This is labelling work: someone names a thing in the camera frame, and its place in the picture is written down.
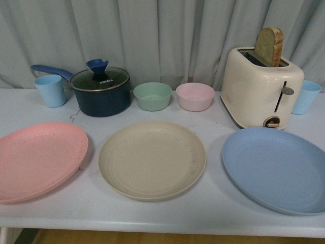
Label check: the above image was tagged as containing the blue plastic plate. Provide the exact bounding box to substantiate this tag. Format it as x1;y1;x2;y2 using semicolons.
222;128;324;215

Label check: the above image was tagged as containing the pink plastic plate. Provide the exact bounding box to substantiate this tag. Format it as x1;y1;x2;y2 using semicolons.
1;122;88;204

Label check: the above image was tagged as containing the green plastic bowl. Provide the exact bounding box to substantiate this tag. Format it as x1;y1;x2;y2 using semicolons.
133;82;172;111

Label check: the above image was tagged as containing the pink plastic bowl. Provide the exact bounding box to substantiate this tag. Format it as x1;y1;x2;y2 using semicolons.
176;82;215;112

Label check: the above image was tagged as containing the beige plastic plate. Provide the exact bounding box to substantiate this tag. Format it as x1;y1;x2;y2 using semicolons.
99;121;207;201

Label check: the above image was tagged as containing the dark blue saucepan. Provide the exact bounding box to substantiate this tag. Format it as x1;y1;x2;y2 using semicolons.
31;65;131;117

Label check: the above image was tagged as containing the glass lid with blue knob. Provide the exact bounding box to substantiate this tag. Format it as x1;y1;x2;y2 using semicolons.
71;59;130;92

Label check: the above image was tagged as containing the grey curtain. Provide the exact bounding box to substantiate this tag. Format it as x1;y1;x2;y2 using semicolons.
1;1;324;90

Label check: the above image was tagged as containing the cream white toaster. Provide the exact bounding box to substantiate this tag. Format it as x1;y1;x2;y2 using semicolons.
220;47;304;129

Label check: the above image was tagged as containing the light blue cup left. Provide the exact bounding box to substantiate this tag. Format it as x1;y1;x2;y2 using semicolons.
34;74;66;108

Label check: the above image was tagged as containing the light blue cup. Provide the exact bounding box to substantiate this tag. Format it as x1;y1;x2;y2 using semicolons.
291;80;321;115
34;74;66;108

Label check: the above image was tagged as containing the bread slice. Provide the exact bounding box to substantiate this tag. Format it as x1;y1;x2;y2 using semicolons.
254;26;284;67

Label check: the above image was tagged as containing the light blue cup right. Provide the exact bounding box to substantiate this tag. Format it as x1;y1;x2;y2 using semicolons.
291;80;321;115

